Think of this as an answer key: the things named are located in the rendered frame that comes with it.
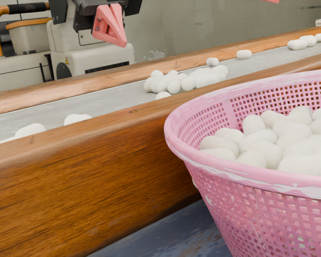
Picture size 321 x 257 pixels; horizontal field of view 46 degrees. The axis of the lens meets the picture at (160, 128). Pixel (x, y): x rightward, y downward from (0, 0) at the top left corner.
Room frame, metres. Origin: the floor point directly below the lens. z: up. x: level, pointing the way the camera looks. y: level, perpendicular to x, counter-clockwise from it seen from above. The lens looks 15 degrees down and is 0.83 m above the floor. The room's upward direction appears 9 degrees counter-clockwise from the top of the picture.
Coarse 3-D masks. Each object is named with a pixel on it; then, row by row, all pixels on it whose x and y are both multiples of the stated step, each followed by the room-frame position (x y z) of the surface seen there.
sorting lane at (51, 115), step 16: (288, 48) 0.90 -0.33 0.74; (320, 48) 0.79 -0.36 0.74; (224, 64) 0.78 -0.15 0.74; (240, 64) 0.74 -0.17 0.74; (256, 64) 0.70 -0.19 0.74; (272, 64) 0.67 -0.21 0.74; (144, 80) 0.71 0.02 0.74; (80, 96) 0.63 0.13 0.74; (96, 96) 0.61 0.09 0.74; (112, 96) 0.58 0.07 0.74; (128, 96) 0.56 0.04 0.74; (144, 96) 0.54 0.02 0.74; (16, 112) 0.57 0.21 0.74; (32, 112) 0.55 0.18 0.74; (48, 112) 0.53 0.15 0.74; (64, 112) 0.51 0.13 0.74; (80, 112) 0.49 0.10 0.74; (96, 112) 0.47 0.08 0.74; (0, 128) 0.46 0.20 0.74; (16, 128) 0.45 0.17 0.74; (48, 128) 0.42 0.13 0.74
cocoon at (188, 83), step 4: (192, 76) 0.53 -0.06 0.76; (184, 80) 0.52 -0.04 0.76; (188, 80) 0.51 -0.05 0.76; (192, 80) 0.52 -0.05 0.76; (184, 84) 0.51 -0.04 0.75; (188, 84) 0.51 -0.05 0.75; (192, 84) 0.51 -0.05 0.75; (184, 88) 0.51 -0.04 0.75; (188, 88) 0.51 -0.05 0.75; (192, 88) 0.51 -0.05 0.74
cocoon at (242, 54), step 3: (240, 51) 0.82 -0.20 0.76; (243, 51) 0.81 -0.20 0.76; (246, 51) 0.80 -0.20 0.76; (249, 51) 0.80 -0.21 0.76; (237, 54) 0.82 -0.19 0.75; (240, 54) 0.81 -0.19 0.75; (243, 54) 0.81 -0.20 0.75; (246, 54) 0.80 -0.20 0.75; (249, 54) 0.80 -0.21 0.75; (237, 57) 0.82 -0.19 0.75; (240, 57) 0.81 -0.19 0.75; (243, 57) 0.81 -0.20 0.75; (246, 57) 0.80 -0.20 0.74; (249, 57) 0.80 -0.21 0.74
